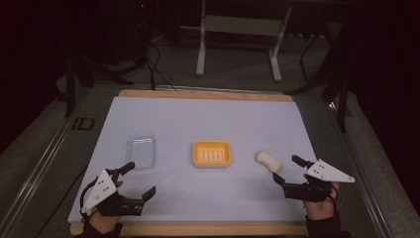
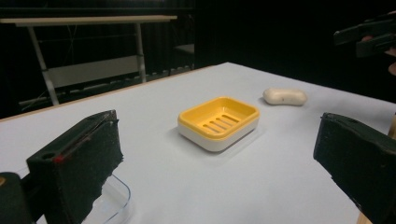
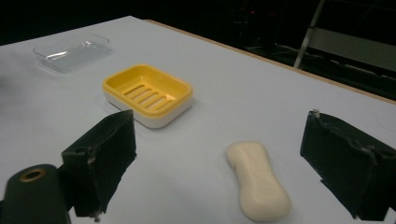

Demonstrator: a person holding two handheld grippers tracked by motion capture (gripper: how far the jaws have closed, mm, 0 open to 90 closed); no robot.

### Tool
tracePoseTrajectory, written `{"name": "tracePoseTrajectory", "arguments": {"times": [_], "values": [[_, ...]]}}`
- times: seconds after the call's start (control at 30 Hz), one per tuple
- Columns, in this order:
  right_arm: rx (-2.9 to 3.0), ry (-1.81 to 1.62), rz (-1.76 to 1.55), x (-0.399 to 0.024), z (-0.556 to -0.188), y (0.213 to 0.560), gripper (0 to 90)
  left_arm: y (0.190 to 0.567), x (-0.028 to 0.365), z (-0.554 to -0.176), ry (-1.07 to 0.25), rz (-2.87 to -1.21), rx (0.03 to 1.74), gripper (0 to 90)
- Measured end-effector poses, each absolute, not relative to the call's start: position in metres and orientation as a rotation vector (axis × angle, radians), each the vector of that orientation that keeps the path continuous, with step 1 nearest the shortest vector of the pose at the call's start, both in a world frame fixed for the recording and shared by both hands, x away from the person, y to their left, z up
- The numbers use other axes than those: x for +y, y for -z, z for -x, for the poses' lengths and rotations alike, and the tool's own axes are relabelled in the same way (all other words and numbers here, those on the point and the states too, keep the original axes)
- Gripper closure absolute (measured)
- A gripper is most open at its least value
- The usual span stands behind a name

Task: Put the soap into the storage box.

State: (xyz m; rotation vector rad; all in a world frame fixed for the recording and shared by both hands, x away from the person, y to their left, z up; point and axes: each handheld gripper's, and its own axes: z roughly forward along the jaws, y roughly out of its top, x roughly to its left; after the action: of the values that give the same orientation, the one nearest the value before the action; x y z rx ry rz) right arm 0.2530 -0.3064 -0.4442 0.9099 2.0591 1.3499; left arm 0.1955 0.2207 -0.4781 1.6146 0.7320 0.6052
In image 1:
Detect person's left hand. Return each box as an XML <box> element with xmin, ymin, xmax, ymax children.
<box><xmin>88</xmin><ymin>207</ymin><xmax>121</xmax><ymax>234</ymax></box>

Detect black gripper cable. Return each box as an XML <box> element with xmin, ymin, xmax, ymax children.
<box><xmin>330</xmin><ymin>183</ymin><xmax>342</xmax><ymax>207</ymax></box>
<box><xmin>79</xmin><ymin>179</ymin><xmax>100</xmax><ymax>221</ymax></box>

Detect wooden table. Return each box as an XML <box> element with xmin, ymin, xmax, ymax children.
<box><xmin>69</xmin><ymin>88</ymin><xmax>311</xmax><ymax>238</ymax></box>

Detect yellow soap dish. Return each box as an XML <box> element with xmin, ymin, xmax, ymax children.
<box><xmin>191</xmin><ymin>140</ymin><xmax>233</xmax><ymax>169</ymax></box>

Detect cream bread piece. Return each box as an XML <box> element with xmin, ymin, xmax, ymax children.
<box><xmin>255</xmin><ymin>150</ymin><xmax>283</xmax><ymax>174</ymax></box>

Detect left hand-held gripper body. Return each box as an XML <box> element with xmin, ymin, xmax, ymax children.
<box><xmin>80</xmin><ymin>168</ymin><xmax>147</xmax><ymax>218</ymax></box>

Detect black floor stand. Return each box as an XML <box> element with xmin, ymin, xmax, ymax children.
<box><xmin>284</xmin><ymin>29</ymin><xmax>353</xmax><ymax>134</ymax></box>
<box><xmin>62</xmin><ymin>54</ymin><xmax>135</xmax><ymax>119</ymax></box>

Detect clear plastic container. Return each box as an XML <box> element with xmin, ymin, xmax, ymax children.
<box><xmin>125</xmin><ymin>133</ymin><xmax>158</xmax><ymax>172</ymax></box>

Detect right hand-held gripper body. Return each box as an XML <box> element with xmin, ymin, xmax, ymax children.
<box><xmin>282</xmin><ymin>158</ymin><xmax>357</xmax><ymax>203</ymax></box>

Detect white metal stand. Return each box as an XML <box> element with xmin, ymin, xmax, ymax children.
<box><xmin>195</xmin><ymin>0</ymin><xmax>294</xmax><ymax>83</ymax></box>

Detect aluminium rail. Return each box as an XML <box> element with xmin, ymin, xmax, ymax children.
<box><xmin>0</xmin><ymin>88</ymin><xmax>95</xmax><ymax>238</ymax></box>
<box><xmin>325</xmin><ymin>98</ymin><xmax>394</xmax><ymax>238</ymax></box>

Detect black floor cables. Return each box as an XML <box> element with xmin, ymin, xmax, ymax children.
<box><xmin>133</xmin><ymin>0</ymin><xmax>177</xmax><ymax>91</ymax></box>

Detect person's right hand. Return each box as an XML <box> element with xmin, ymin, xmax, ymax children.
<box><xmin>303</xmin><ymin>181</ymin><xmax>340</xmax><ymax>221</ymax></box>

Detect pale blue table mat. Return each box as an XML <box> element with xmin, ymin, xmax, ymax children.
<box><xmin>66</xmin><ymin>95</ymin><xmax>319</xmax><ymax>224</ymax></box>

